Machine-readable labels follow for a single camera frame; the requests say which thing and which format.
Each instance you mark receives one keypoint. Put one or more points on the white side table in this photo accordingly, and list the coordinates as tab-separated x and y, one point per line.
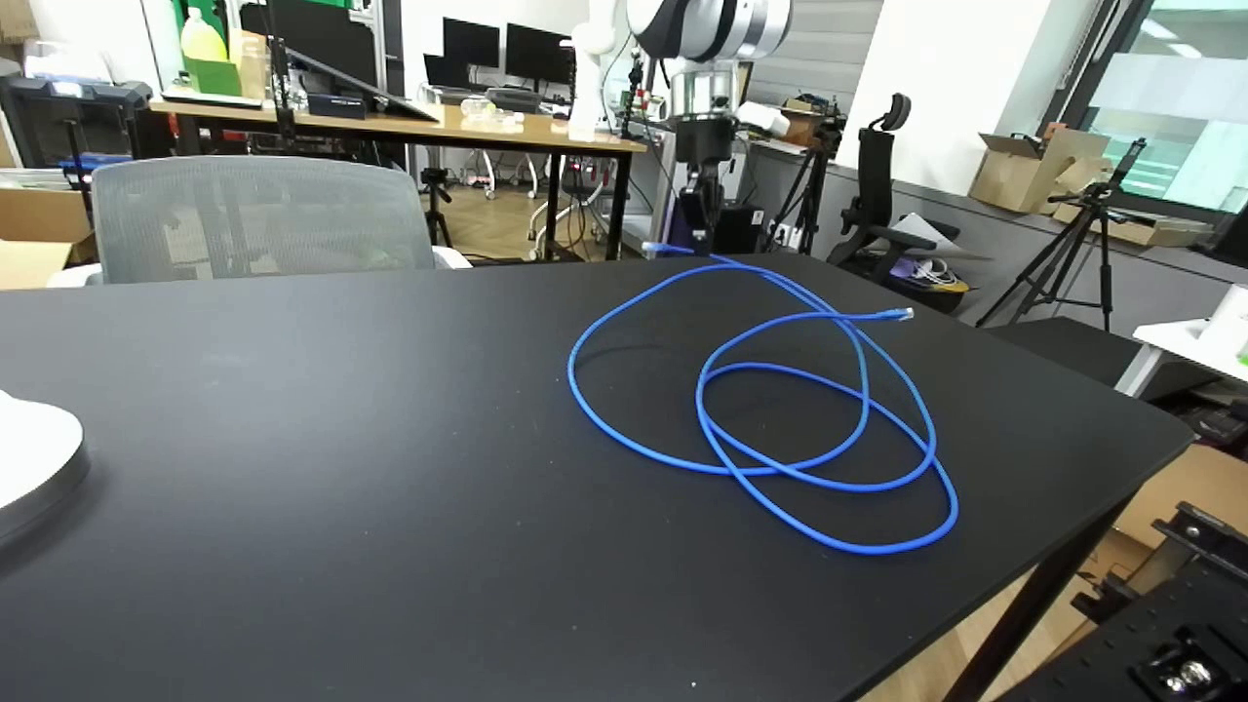
1190	344

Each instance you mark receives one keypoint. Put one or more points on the flat cardboard box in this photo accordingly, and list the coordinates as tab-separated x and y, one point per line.
31	228

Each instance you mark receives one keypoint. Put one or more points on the small black tripod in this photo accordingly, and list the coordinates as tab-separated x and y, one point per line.
438	198

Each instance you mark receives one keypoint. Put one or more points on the black office chair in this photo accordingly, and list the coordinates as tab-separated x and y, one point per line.
879	168

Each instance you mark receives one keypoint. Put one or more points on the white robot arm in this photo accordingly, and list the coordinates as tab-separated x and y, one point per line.
715	25

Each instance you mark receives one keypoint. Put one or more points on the white rounded robot base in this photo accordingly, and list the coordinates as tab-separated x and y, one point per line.
31	450

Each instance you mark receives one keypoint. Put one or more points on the black computer monitor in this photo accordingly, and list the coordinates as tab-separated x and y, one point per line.
536	56
471	46

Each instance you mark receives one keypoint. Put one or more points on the grey mesh office chair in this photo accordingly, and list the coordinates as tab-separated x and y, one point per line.
260	216

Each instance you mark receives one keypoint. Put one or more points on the long wooden desk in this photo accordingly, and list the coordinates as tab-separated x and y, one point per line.
452	128

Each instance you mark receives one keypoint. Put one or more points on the black cart with printer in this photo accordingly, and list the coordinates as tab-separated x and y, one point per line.
73	112

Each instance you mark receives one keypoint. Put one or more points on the open cardboard box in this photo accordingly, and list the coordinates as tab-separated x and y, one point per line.
1034	168

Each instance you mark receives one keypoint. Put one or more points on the tall black camera tripod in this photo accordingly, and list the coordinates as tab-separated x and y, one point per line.
1084	228

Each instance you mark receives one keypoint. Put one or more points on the green and white poster board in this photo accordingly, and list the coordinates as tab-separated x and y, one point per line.
207	46

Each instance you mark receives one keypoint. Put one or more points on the black metal equipment frame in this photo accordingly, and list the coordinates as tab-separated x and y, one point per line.
1173	626

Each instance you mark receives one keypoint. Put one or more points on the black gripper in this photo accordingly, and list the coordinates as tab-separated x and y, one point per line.
705	138

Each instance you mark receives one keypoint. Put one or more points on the white pole stand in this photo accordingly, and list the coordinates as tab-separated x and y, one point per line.
590	81

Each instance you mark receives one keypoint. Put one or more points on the black machine on desk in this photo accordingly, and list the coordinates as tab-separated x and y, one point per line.
317	46

